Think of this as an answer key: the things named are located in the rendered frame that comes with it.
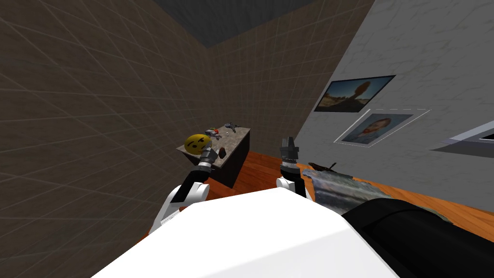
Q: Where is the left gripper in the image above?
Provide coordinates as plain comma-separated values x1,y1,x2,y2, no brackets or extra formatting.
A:
200,141,218,157

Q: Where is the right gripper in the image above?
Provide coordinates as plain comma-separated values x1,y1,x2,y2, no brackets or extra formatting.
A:
279,137,300,160

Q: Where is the yellow smiley ball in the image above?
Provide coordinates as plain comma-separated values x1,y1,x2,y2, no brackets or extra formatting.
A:
184,134,213,156

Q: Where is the dark table with marble top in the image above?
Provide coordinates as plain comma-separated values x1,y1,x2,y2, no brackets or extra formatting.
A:
176,126,252,190

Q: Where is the dark brown flat thing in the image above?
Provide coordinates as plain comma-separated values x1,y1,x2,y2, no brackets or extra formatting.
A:
308,162,338,172

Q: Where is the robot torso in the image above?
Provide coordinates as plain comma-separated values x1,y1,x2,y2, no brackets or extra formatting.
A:
90,187,402,278

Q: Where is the white window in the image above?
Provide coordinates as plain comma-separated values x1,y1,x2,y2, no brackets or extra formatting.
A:
441,120,494,147

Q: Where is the landscape picture on wall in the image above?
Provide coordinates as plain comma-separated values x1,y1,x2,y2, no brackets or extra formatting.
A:
313,75,398,114

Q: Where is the portrait picture on wall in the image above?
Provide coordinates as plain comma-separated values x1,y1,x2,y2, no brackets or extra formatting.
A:
333,109,431,149

